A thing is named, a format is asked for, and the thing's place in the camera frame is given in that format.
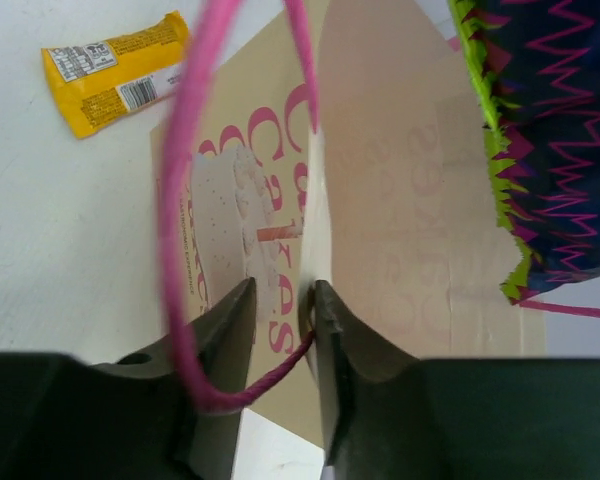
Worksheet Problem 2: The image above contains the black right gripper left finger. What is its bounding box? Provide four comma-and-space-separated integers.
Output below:
94, 278, 256, 479

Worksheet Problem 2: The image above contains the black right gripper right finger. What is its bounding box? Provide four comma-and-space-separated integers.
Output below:
313, 280, 420, 479

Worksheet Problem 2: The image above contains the paper bag with pink handles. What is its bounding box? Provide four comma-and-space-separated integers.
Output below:
149, 0, 600, 451

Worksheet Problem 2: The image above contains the yellow snack bar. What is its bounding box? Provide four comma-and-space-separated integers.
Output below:
41, 11, 189, 139

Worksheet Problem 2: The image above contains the purple blue candy bag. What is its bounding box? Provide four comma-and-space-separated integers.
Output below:
449, 1, 600, 304

